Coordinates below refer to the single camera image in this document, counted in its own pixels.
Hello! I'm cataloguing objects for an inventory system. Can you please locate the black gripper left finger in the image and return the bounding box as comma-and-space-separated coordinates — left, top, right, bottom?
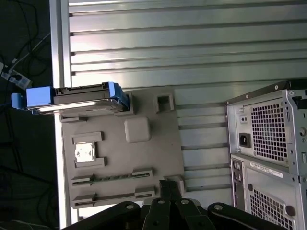
61, 181, 171, 230

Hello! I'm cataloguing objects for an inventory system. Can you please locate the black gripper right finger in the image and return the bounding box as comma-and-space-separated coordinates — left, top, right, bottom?
169, 181, 287, 230

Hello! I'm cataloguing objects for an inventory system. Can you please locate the hard disk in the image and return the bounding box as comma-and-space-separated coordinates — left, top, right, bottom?
11, 81, 128, 116

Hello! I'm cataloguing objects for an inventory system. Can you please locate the green RAM stick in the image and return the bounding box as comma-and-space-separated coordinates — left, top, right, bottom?
90, 173, 134, 185

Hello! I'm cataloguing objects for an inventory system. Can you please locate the grey parts rack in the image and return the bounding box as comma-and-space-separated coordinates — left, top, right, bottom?
59, 87, 186, 209

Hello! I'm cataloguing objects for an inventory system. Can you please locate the black open PC case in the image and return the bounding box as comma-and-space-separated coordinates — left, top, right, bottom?
225, 80, 307, 230

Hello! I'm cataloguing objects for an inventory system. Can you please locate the silver CPU chip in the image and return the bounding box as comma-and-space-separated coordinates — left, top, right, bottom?
74, 143, 97, 164

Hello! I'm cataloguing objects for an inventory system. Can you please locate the white power strip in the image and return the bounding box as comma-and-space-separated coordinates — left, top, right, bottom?
0, 61, 33, 89

